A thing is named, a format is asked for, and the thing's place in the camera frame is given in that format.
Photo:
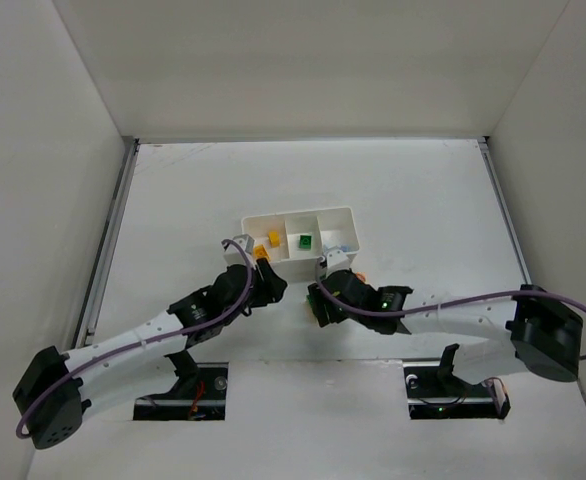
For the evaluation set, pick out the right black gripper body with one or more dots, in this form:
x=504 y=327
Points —
x=323 y=306

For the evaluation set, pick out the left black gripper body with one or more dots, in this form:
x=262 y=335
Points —
x=271 y=279

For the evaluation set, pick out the small orange lego brick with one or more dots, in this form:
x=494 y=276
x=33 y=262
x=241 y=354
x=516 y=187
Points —
x=274 y=239

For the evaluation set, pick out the small green lego brick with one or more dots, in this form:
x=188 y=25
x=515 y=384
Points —
x=305 y=242

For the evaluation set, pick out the yellow sloped lego brick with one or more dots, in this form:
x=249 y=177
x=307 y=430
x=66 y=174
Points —
x=260 y=252

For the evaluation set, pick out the green yellow lego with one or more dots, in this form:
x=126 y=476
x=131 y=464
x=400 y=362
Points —
x=311 y=303

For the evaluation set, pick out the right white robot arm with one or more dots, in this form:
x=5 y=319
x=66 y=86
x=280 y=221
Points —
x=523 y=330

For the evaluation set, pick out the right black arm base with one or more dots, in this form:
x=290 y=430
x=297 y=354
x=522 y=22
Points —
x=434 y=393

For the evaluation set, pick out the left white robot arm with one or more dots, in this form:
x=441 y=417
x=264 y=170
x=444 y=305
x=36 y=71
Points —
x=59 y=391

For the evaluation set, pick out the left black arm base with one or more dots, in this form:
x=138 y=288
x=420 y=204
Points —
x=198 y=398

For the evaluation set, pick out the white three-compartment bin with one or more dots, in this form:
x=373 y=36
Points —
x=329 y=226

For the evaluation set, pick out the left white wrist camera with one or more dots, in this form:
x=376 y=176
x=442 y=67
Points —
x=239 y=250

